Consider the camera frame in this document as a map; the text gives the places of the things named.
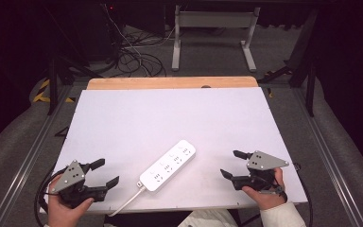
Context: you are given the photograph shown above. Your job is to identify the white power strip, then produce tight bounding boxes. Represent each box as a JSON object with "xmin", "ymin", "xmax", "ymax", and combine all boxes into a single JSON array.
[{"xmin": 138, "ymin": 139, "xmax": 198, "ymax": 193}]

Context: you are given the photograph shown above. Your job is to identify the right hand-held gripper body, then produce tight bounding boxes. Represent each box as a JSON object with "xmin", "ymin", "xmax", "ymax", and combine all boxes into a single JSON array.
[{"xmin": 231, "ymin": 149, "xmax": 290, "ymax": 194}]

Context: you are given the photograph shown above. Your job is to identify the black table bracket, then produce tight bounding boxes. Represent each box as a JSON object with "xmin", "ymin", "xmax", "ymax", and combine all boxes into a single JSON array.
[{"xmin": 54, "ymin": 126, "xmax": 71, "ymax": 138}]

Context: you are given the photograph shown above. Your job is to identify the white metal stand frame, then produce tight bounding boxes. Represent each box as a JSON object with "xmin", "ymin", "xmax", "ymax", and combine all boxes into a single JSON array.
[{"xmin": 170, "ymin": 4, "xmax": 262, "ymax": 73}]

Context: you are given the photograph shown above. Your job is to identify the tangle of floor cables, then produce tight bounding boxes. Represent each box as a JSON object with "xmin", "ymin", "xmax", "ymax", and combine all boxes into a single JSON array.
[{"xmin": 101, "ymin": 4, "xmax": 178, "ymax": 79}]

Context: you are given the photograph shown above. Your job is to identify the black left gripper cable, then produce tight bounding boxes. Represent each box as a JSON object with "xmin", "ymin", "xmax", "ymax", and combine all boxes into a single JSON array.
[{"xmin": 33, "ymin": 166, "xmax": 69, "ymax": 227}]

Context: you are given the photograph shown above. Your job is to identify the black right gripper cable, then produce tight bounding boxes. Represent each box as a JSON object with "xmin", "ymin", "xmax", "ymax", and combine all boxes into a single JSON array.
[{"xmin": 292, "ymin": 162, "xmax": 315, "ymax": 227}]

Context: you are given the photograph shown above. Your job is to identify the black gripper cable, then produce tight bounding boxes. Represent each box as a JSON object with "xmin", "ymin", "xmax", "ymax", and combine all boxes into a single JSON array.
[
  {"xmin": 292, "ymin": 162, "xmax": 315, "ymax": 227},
  {"xmin": 33, "ymin": 166, "xmax": 69, "ymax": 227}
]

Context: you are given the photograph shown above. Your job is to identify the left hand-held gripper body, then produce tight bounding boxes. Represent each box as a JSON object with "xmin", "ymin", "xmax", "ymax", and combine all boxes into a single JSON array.
[{"xmin": 50, "ymin": 159, "xmax": 109, "ymax": 209}]

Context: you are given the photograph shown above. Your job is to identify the white power strip cable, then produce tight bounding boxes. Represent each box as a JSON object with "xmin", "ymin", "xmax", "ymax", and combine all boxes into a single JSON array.
[{"xmin": 107, "ymin": 185, "xmax": 147, "ymax": 218}]

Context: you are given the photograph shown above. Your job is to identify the person's left hand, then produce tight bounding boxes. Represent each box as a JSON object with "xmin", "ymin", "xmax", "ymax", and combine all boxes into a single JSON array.
[{"xmin": 47, "ymin": 174, "xmax": 95, "ymax": 227}]

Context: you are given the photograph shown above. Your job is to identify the person's right hand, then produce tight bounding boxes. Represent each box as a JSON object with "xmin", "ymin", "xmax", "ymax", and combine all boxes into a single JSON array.
[{"xmin": 241, "ymin": 166, "xmax": 288, "ymax": 212}]

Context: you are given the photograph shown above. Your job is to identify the yellow black hazard tape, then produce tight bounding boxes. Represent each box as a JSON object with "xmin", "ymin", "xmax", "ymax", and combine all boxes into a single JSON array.
[{"xmin": 32, "ymin": 78, "xmax": 77, "ymax": 104}]

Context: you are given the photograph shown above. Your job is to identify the black metal stand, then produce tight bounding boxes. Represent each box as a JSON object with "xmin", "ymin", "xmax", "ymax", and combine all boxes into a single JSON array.
[
  {"xmin": 257, "ymin": 9, "xmax": 320, "ymax": 118},
  {"xmin": 44, "ymin": 54, "xmax": 106, "ymax": 116}
]

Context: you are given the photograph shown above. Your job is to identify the person's light trousers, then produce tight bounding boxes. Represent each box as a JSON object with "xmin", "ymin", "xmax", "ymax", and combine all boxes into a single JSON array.
[{"xmin": 177, "ymin": 208, "xmax": 239, "ymax": 227}]

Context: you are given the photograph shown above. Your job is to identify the aluminium floor rail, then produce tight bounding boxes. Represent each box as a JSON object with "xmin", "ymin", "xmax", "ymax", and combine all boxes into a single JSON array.
[
  {"xmin": 292, "ymin": 88, "xmax": 363, "ymax": 227},
  {"xmin": 0, "ymin": 84, "xmax": 74, "ymax": 227}
]

